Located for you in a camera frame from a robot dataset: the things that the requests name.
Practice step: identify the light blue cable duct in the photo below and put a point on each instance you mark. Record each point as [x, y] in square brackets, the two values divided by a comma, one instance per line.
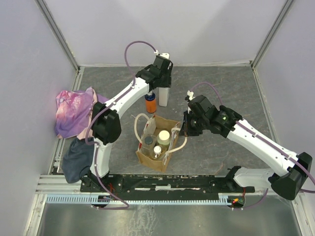
[97, 200]

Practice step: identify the white square bottle grey cap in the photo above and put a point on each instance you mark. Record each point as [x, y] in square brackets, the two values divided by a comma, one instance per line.
[163, 96]

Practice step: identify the orange bottle dark blue cap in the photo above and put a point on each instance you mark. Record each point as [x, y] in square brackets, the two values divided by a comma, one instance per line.
[150, 101]

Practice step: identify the burlap watermelon canvas bag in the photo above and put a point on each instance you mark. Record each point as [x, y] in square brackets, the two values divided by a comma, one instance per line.
[153, 126]

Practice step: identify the clear square bottle grey cap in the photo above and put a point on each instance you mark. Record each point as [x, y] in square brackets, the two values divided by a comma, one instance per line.
[148, 145]

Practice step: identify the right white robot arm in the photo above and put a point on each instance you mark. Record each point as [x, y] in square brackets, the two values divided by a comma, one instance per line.
[287, 171]

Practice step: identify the aluminium frame post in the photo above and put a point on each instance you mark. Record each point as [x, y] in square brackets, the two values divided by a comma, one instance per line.
[272, 32]
[43, 6]

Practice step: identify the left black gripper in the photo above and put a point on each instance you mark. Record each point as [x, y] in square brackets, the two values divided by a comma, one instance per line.
[167, 84]

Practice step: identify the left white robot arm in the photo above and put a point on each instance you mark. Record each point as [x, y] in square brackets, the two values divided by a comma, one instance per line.
[106, 124]

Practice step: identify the pink purple cloth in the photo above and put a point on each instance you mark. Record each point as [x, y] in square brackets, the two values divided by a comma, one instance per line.
[74, 112]

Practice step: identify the dark blue towel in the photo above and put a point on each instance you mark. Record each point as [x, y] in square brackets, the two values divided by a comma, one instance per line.
[77, 160]

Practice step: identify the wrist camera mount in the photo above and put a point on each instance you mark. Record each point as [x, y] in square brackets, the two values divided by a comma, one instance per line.
[190, 96]
[164, 55]

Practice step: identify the green bottle white cap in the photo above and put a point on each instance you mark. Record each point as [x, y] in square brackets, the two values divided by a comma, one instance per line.
[163, 139]

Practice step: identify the left aluminium frame post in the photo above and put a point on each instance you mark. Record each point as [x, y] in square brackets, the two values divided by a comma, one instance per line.
[43, 6]

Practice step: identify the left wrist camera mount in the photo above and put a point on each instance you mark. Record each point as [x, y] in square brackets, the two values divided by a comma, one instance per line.
[164, 55]

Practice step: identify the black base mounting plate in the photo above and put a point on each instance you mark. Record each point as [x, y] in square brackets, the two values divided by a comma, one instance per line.
[119, 183]

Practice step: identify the aluminium front rail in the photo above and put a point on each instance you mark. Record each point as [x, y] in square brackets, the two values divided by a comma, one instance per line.
[56, 184]

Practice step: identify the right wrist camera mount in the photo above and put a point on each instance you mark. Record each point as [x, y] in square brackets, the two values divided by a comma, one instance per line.
[190, 96]

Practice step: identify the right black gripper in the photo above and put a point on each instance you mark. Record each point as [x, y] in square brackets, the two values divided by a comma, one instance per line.
[186, 131]

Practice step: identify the right aluminium frame post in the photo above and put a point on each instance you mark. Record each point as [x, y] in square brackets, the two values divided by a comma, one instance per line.
[272, 32]

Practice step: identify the clear yellow bottle white cap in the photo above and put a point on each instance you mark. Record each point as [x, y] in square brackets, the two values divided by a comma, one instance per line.
[157, 152]

